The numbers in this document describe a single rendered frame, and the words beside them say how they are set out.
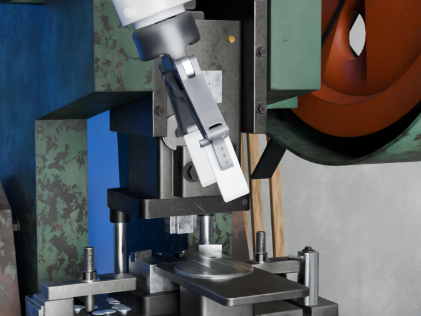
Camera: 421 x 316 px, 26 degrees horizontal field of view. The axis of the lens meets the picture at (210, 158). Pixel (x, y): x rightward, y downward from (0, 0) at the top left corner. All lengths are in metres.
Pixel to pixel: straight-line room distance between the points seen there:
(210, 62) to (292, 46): 0.14
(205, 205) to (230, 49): 0.25
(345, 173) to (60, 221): 1.65
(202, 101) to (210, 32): 0.46
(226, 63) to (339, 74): 0.35
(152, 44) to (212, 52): 0.42
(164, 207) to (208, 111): 0.47
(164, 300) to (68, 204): 0.29
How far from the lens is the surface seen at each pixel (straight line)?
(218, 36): 1.46
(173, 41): 1.04
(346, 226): 3.16
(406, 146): 1.54
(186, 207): 1.46
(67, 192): 1.64
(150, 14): 1.03
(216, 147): 1.00
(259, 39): 1.45
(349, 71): 1.73
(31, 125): 1.63
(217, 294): 1.28
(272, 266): 1.62
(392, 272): 3.31
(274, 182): 2.69
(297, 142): 1.80
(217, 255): 1.55
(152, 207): 1.43
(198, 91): 1.00
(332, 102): 1.71
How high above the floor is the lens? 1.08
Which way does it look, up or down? 5 degrees down
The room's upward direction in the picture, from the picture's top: straight up
